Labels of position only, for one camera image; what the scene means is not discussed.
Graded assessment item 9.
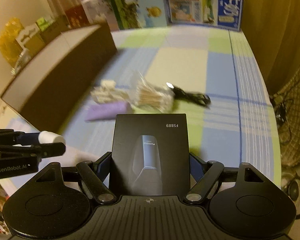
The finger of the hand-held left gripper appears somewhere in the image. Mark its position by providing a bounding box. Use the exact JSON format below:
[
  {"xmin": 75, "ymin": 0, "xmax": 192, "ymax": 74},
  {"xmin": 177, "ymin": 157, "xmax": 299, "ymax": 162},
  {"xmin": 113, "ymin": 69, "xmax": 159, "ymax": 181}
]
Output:
[
  {"xmin": 0, "ymin": 142, "xmax": 66, "ymax": 158},
  {"xmin": 0, "ymin": 129, "xmax": 42, "ymax": 147}
]

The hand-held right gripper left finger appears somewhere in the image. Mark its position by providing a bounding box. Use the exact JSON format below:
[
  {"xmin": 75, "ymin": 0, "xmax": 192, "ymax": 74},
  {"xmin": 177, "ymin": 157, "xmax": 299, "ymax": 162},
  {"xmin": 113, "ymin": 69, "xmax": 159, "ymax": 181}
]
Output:
[{"xmin": 32, "ymin": 151, "xmax": 118, "ymax": 204}]

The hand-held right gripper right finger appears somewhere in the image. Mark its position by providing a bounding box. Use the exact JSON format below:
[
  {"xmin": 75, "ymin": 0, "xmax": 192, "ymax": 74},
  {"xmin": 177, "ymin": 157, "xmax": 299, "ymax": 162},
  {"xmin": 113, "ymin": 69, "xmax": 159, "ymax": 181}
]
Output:
[{"xmin": 184, "ymin": 152, "xmax": 268, "ymax": 204}]

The white bottle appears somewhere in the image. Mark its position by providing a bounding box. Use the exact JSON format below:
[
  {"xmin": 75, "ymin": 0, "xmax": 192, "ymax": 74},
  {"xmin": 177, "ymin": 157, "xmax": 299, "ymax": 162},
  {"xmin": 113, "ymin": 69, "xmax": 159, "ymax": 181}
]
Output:
[{"xmin": 39, "ymin": 131, "xmax": 66, "ymax": 144}]

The black shaver box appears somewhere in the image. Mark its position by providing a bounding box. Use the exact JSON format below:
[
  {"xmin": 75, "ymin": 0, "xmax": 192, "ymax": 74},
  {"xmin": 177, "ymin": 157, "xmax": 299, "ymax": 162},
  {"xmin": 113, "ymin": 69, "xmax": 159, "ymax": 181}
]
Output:
[{"xmin": 109, "ymin": 114, "xmax": 191, "ymax": 196}]

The purple tube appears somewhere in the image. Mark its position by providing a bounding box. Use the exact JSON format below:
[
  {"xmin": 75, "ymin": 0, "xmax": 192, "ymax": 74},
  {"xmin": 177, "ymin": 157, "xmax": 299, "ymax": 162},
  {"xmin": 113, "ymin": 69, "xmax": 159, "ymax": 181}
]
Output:
[{"xmin": 84, "ymin": 102, "xmax": 133, "ymax": 122}]

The black cable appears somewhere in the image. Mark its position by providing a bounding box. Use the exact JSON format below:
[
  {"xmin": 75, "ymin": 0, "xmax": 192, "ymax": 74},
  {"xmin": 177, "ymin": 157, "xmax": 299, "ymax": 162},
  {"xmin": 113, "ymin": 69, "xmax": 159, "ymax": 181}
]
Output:
[{"xmin": 166, "ymin": 82, "xmax": 212, "ymax": 108}]

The bag of cotton swabs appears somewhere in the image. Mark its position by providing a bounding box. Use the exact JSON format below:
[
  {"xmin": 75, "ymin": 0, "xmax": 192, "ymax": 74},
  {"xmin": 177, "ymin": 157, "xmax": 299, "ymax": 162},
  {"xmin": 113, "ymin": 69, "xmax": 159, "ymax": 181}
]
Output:
[{"xmin": 130, "ymin": 71, "xmax": 177, "ymax": 113}]

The clear plastic bag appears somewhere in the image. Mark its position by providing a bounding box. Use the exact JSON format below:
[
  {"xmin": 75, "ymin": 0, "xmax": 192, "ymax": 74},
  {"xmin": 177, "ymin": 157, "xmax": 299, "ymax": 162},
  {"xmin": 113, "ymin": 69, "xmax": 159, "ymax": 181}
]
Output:
[{"xmin": 10, "ymin": 49, "xmax": 32, "ymax": 77}]

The yellowish cardboard box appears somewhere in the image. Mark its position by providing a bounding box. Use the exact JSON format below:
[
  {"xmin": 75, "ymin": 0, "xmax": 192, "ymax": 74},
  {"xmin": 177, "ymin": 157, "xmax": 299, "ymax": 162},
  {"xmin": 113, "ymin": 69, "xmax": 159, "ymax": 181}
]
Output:
[{"xmin": 22, "ymin": 34, "xmax": 46, "ymax": 53}]

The black wheel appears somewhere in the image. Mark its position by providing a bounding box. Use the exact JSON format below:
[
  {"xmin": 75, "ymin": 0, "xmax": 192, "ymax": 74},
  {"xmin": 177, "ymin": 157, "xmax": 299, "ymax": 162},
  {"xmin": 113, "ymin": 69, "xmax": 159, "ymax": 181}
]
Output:
[{"xmin": 280, "ymin": 170, "xmax": 300, "ymax": 218}]

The yellow plastic bag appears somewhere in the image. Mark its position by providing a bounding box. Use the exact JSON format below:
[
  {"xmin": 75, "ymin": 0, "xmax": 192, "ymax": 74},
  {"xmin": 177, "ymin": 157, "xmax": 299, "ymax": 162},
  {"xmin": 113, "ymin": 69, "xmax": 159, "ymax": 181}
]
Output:
[{"xmin": 0, "ymin": 17, "xmax": 25, "ymax": 65}]

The checkered tablecloth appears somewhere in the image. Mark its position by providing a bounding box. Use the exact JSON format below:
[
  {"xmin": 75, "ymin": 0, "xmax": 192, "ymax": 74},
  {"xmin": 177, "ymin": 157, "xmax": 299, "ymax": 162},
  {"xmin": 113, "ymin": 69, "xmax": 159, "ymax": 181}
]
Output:
[{"xmin": 5, "ymin": 25, "xmax": 283, "ymax": 198}]

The white moulded insert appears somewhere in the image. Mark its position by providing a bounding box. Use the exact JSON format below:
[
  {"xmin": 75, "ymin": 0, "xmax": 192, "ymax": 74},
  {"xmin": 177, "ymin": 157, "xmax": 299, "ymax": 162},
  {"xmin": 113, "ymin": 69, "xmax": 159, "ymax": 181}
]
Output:
[{"xmin": 16, "ymin": 26, "xmax": 41, "ymax": 41}]

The large brown cardboard box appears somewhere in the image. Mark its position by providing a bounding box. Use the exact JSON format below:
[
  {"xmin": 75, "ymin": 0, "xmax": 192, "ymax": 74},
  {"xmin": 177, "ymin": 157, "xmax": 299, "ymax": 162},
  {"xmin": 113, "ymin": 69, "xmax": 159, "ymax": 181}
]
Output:
[{"xmin": 41, "ymin": 15, "xmax": 70, "ymax": 43}]

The green tissue pack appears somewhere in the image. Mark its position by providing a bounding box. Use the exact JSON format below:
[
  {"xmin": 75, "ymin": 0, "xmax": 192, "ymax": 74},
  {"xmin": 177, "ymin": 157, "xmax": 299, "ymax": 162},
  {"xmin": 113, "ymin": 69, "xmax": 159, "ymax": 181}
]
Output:
[{"xmin": 36, "ymin": 16, "xmax": 56, "ymax": 31}]

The chair with quilted cover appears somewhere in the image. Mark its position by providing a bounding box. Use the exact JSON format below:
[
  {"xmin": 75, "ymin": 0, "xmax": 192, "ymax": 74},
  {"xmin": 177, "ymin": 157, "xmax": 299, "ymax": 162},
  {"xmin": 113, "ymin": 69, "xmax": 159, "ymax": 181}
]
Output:
[{"xmin": 270, "ymin": 52, "xmax": 300, "ymax": 170}]

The red gift box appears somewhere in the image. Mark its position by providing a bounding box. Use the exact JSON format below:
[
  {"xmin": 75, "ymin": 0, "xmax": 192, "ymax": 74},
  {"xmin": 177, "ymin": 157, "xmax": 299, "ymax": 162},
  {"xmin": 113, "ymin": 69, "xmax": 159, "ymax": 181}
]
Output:
[{"xmin": 64, "ymin": 5, "xmax": 90, "ymax": 29}]

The white humidifier box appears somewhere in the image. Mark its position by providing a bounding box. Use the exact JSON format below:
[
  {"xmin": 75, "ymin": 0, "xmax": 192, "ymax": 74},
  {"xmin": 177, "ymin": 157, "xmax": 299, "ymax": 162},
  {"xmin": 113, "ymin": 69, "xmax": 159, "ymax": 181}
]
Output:
[{"xmin": 81, "ymin": 0, "xmax": 119, "ymax": 32}]

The wooden door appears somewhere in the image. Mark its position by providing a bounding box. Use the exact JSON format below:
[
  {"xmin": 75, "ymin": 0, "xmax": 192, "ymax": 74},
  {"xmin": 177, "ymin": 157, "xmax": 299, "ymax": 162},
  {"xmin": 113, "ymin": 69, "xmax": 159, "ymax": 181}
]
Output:
[{"xmin": 240, "ymin": 0, "xmax": 300, "ymax": 95}]

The blue milk carton box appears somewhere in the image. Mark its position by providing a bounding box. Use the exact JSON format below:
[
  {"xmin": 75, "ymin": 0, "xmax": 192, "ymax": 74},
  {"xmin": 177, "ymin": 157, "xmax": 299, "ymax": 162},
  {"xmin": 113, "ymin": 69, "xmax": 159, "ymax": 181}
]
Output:
[{"xmin": 164, "ymin": 0, "xmax": 244, "ymax": 32}]

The green milk carton box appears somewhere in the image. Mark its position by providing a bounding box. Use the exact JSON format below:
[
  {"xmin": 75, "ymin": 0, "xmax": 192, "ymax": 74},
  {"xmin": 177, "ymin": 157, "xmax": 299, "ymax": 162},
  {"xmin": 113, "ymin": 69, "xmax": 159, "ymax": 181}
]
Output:
[{"xmin": 104, "ymin": 0, "xmax": 169, "ymax": 30}]

